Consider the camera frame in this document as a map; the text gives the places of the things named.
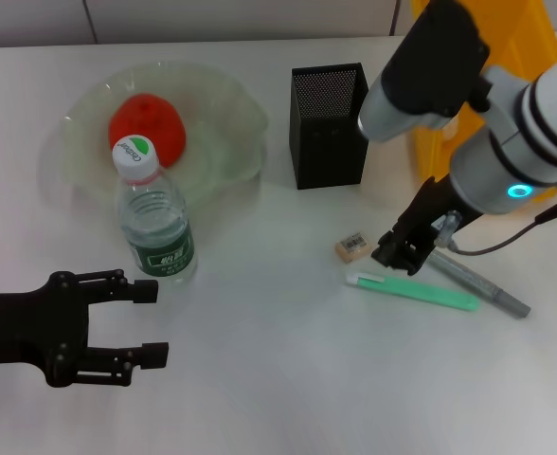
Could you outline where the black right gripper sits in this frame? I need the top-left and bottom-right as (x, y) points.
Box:
(370, 174), (479, 279)

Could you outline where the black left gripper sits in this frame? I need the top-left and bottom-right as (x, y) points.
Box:
(0, 267), (171, 390)

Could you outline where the mint green pen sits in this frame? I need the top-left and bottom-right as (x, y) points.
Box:
(346, 272), (481, 313)

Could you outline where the beige eraser with barcode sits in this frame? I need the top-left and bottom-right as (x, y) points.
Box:
(334, 230), (372, 264)

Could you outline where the clear green-label water bottle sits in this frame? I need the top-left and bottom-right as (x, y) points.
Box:
(111, 134), (198, 284)

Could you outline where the red-orange knitted orange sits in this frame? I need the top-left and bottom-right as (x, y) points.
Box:
(107, 93), (189, 170)

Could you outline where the grey marker pen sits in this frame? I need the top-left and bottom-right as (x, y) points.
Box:
(427, 248), (532, 319)

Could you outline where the black mesh pen holder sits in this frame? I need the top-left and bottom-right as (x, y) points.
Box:
(288, 62), (370, 191)

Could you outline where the pale green glass fruit plate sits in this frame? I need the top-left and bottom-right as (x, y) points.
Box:
(39, 60), (270, 214)

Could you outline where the yellow plastic bin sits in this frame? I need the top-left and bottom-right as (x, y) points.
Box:
(409, 0), (557, 205)

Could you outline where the right gripper cable with plugs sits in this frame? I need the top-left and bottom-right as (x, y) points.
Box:
(434, 179), (557, 256)

